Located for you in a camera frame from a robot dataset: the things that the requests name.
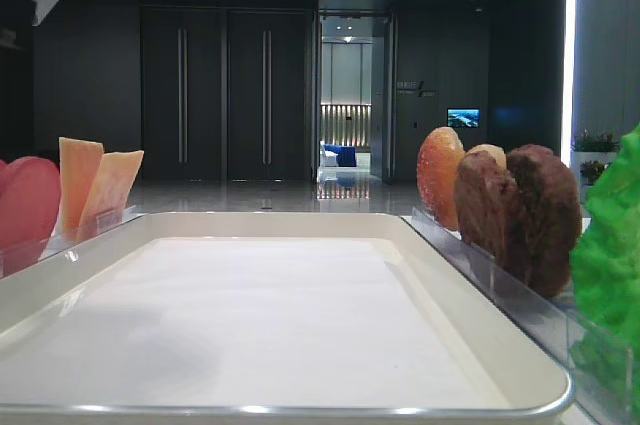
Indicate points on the green lettuce leaf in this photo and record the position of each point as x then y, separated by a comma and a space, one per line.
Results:
605, 269

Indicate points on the orange cheese slice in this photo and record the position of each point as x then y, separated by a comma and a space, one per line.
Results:
79, 161
112, 183

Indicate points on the outer brown meat patty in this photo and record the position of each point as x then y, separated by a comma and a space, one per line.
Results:
552, 215

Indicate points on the outer red tomato slice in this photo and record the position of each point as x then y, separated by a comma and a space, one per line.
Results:
30, 200

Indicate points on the clear acrylic rack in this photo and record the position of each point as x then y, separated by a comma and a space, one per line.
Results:
18, 257
530, 305

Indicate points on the inner orange cheese slice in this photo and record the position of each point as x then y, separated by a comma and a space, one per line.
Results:
112, 183

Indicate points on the small wall display screen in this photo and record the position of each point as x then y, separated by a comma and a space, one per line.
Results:
463, 117

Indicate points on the right clear acrylic rack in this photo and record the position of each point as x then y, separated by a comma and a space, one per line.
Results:
530, 305

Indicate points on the left clear acrylic rack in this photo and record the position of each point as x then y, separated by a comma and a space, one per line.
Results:
18, 257

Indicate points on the brown meat patty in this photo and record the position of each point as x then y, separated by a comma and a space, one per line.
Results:
486, 202
552, 215

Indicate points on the outer right bun half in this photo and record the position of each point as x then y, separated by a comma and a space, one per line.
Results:
496, 152

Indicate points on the dark double doors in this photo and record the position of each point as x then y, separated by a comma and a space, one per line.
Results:
226, 94

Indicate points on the inner right bun half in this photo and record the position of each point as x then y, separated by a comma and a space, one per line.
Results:
437, 163

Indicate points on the bun half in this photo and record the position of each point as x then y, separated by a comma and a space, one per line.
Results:
437, 163
496, 152

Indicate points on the potted flower plants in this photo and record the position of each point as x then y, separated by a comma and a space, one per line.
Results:
591, 153

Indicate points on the inner brown meat patty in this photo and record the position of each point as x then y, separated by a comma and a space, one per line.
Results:
486, 202

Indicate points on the outer orange cheese slice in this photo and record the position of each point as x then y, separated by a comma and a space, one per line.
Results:
79, 161

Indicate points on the white rectangular metal tray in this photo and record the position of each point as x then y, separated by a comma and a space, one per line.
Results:
265, 318

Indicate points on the blue sofa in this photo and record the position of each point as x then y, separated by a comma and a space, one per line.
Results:
345, 156

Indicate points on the inner red tomato slice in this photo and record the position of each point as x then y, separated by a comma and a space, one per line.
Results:
3, 172

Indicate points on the red tomato slice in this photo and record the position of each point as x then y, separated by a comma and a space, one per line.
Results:
30, 200
3, 172

